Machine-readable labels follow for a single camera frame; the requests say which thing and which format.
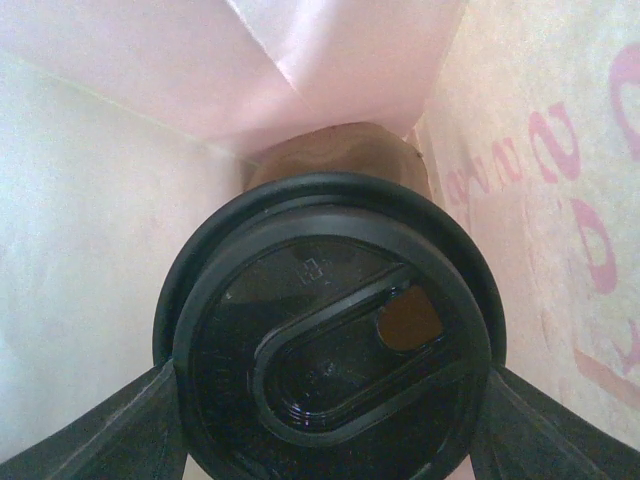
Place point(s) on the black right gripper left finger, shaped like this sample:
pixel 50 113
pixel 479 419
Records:
pixel 134 434

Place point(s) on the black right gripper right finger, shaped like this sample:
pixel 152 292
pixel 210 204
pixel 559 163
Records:
pixel 524 434

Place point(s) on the black coffee cup lid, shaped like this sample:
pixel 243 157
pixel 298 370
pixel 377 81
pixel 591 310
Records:
pixel 330 326

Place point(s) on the cream paper bag pink sides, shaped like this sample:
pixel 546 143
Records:
pixel 125 124

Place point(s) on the brown pulp cup carrier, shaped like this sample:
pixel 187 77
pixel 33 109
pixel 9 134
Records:
pixel 363 148

